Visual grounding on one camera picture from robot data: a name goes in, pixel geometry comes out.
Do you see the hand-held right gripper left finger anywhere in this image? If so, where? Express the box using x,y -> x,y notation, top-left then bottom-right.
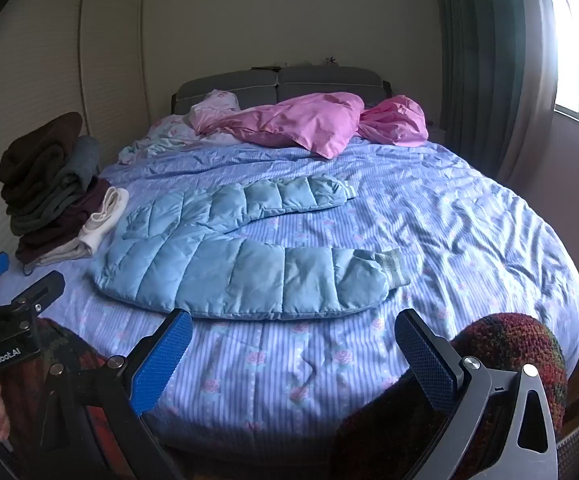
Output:
34,308 -> 194,480

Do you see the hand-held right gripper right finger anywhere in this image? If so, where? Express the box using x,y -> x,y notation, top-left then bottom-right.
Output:
393,308 -> 558,480

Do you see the beige folded garment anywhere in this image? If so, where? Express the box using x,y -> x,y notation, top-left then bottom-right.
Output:
34,237 -> 95,267

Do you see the maroon folded garment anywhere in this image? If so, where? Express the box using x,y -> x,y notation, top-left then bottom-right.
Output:
16,177 -> 113,266

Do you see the brown folded garment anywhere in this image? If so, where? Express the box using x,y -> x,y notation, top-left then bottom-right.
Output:
0,111 -> 84,203

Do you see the grey folded garment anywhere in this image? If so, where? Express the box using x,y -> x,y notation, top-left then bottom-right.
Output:
10,135 -> 101,237

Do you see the bed with blue striped sheet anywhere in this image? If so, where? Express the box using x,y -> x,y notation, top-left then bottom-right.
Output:
0,137 -> 579,466

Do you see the light blue floral cloth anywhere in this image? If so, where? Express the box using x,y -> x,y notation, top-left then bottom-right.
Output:
117,115 -> 240,164

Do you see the white louvered wardrobe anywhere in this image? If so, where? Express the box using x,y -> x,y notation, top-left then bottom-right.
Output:
0,0 -> 151,273

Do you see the pink floral pillow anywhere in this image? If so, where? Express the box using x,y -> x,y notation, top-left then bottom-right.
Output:
190,89 -> 243,126

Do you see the pink crumpled duvet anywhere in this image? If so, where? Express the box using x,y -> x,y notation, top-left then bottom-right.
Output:
190,91 -> 366,160

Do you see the grey padded headboard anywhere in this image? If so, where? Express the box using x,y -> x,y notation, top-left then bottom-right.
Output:
172,65 -> 395,116

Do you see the teal curtain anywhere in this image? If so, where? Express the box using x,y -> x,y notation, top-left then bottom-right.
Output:
432,0 -> 555,186

